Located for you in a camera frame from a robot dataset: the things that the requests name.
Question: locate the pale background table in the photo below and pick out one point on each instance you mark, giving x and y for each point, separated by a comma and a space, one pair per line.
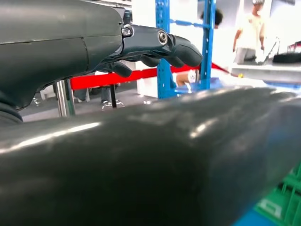
265, 73

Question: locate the chrome barrier stanchion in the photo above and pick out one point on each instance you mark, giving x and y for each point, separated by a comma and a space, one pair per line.
61, 98

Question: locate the green plastic crate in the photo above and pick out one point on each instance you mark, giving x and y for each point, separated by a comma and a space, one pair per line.
289, 199

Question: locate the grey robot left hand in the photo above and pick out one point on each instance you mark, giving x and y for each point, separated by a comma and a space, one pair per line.
47, 46

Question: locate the red barrier tape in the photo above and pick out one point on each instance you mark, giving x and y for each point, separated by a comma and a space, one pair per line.
105, 79

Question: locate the dark robot body shell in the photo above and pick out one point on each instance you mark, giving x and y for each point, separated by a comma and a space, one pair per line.
141, 171

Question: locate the black bag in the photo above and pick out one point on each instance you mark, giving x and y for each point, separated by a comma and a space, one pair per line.
287, 58

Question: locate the person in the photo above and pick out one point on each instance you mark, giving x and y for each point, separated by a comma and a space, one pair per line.
185, 78
249, 31

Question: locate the robot left arm ribbed sleeve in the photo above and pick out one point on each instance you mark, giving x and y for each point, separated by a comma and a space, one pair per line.
7, 113

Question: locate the blue metal shelf rack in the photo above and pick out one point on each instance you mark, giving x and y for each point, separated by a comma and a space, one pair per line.
162, 46

